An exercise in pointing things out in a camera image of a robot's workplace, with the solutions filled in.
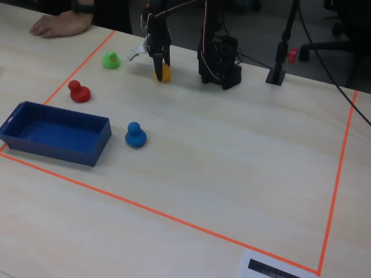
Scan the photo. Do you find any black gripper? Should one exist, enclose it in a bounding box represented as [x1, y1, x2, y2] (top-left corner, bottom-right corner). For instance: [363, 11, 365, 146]
[146, 17, 172, 82]

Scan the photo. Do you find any yellow rubber duck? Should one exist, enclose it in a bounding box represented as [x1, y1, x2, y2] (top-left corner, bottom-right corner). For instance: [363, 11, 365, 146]
[152, 63, 172, 83]

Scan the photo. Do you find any green rubber duck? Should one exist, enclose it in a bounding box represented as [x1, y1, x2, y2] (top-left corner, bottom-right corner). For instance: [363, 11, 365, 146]
[101, 50, 122, 71]

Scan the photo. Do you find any blue rubber duck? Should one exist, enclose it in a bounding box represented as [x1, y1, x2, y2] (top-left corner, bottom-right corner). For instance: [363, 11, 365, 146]
[124, 121, 147, 149]

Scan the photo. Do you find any red rubber duck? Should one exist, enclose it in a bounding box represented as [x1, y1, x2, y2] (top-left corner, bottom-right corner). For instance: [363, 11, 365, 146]
[67, 79, 92, 103]

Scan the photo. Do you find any blue plastic box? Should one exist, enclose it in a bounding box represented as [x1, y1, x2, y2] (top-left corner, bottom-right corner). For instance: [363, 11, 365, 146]
[0, 100, 112, 168]

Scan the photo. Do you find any person's left hand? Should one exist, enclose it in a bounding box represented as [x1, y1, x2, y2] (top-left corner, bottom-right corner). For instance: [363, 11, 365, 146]
[30, 10, 95, 39]

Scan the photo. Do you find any person's dark clothed torso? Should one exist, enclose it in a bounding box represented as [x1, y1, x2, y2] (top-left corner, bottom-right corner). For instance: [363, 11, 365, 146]
[92, 0, 134, 35]

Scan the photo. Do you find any black wristwatch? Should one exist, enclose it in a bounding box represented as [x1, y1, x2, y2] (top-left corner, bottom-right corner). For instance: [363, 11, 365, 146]
[71, 0, 96, 15]

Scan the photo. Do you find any orange tape border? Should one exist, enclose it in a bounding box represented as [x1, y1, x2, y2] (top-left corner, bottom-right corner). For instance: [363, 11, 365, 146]
[0, 30, 358, 276]

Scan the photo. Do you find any black office chair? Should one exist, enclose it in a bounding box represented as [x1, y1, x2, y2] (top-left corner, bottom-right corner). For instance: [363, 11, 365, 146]
[298, 0, 371, 90]

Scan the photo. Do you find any white paper with black bar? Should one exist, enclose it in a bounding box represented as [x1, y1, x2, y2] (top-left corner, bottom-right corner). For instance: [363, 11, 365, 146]
[236, 249, 319, 278]

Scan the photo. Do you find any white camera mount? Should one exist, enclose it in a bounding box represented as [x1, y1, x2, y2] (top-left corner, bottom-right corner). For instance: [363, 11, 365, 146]
[126, 36, 150, 63]

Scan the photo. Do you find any red white wrist servo wire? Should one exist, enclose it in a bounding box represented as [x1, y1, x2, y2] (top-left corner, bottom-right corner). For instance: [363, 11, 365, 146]
[140, 3, 155, 30]

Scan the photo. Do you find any red white shoulder servo wire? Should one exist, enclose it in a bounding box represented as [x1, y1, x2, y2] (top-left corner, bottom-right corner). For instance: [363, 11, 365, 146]
[202, 0, 223, 82]

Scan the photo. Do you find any thin black power cable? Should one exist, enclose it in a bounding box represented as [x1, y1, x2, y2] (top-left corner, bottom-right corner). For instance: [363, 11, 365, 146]
[236, 52, 275, 70]

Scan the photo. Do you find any black camera stand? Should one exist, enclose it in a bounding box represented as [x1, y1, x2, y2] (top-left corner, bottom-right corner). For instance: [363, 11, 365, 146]
[265, 0, 302, 86]

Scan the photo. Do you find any thick black cable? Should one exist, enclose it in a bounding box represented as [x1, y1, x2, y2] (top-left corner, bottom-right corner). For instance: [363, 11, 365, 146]
[295, 0, 371, 127]

